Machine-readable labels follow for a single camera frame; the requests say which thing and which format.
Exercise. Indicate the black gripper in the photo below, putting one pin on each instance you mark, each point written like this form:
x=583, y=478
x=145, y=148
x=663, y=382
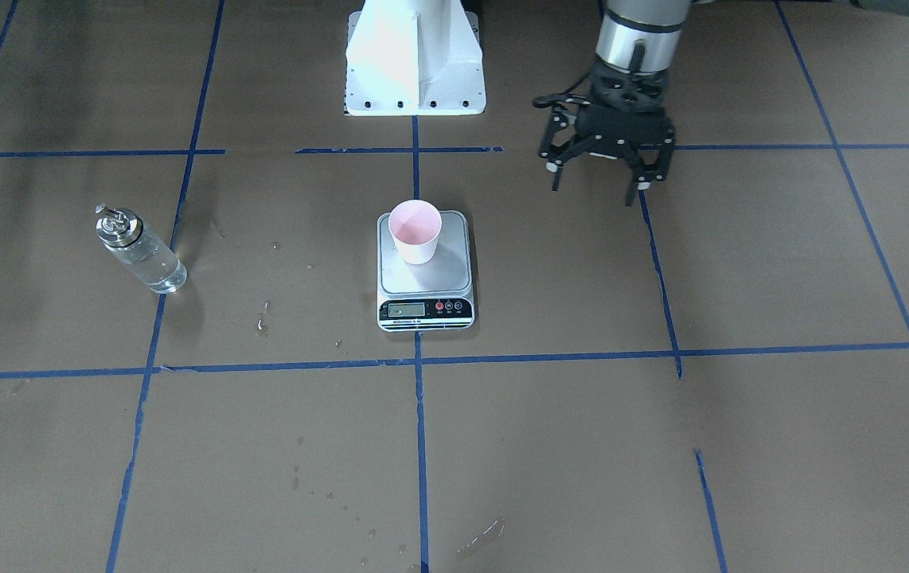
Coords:
x=559, y=132

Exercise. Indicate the pink paper cup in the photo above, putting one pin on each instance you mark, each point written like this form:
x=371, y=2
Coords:
x=415, y=228

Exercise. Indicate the clear glass sauce bottle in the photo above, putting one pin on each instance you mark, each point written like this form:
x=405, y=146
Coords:
x=132, y=241

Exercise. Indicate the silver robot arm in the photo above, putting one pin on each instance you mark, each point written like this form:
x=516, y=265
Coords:
x=639, y=36

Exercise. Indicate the silver digital kitchen scale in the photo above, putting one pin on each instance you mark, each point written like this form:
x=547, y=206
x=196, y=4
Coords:
x=435, y=295

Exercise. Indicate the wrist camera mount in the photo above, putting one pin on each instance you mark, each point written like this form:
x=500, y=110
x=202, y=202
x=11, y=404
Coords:
x=604, y=86

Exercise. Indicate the white camera mast base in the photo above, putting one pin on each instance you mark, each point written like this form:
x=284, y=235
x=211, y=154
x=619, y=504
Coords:
x=422, y=58

